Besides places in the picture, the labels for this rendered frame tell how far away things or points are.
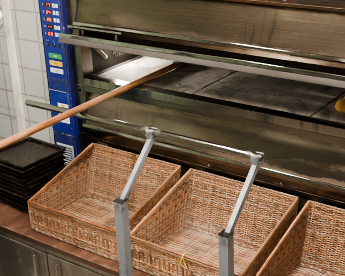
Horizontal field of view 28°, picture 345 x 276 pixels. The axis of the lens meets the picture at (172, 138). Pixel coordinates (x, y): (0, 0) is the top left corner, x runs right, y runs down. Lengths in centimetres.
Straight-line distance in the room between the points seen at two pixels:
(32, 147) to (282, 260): 148
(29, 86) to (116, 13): 79
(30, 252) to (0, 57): 113
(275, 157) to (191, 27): 66
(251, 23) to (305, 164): 61
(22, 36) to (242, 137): 134
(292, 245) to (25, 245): 126
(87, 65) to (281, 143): 110
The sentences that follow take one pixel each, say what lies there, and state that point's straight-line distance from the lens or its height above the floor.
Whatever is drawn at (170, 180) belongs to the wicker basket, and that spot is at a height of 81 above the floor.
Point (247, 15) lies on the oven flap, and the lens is 281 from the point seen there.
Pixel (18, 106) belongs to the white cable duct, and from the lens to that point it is 384.
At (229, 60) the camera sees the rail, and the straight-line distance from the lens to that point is 271.
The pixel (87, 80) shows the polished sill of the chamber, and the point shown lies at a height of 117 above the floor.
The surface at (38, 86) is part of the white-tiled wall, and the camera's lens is 370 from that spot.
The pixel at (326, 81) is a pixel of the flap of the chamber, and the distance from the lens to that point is 253.
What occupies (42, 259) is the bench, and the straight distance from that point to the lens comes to 328.
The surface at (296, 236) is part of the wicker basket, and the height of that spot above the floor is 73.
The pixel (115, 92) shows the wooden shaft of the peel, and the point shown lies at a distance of 312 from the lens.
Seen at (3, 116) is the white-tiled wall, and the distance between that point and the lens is 400.
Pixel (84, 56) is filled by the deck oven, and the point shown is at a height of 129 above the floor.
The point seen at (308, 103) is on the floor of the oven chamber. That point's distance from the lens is 299.
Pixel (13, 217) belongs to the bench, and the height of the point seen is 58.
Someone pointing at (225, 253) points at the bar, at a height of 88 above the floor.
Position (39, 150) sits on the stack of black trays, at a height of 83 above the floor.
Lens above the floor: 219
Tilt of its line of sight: 23 degrees down
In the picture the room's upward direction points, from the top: 3 degrees counter-clockwise
